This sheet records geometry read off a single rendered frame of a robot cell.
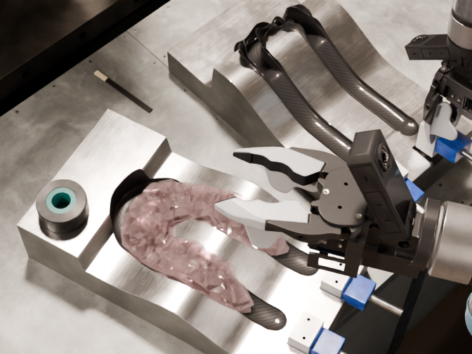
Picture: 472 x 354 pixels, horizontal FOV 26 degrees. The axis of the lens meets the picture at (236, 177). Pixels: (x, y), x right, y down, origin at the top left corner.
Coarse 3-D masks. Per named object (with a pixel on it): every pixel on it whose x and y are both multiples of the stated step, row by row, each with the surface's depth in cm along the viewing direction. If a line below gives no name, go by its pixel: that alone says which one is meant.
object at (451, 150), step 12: (420, 132) 168; (420, 144) 169; (432, 144) 167; (444, 144) 165; (456, 144) 165; (468, 144) 166; (432, 156) 168; (444, 156) 167; (456, 156) 165; (468, 156) 165
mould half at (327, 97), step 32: (256, 0) 192; (288, 0) 192; (320, 0) 182; (224, 32) 188; (288, 32) 178; (352, 32) 181; (192, 64) 184; (224, 64) 175; (288, 64) 176; (320, 64) 178; (352, 64) 180; (384, 64) 181; (224, 96) 178; (256, 96) 173; (320, 96) 176; (384, 96) 177; (416, 96) 177; (256, 128) 176; (288, 128) 173; (352, 128) 174; (384, 128) 173; (416, 160) 170; (448, 160) 175
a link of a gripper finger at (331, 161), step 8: (304, 152) 103; (312, 152) 103; (320, 152) 103; (328, 152) 103; (320, 160) 102; (328, 160) 102; (336, 160) 102; (328, 168) 102; (336, 168) 102; (320, 176) 102
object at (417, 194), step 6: (396, 162) 165; (402, 168) 165; (402, 174) 164; (408, 180) 165; (408, 186) 165; (414, 186) 165; (414, 192) 164; (420, 192) 164; (414, 198) 164; (420, 198) 164; (420, 204) 164; (420, 210) 164
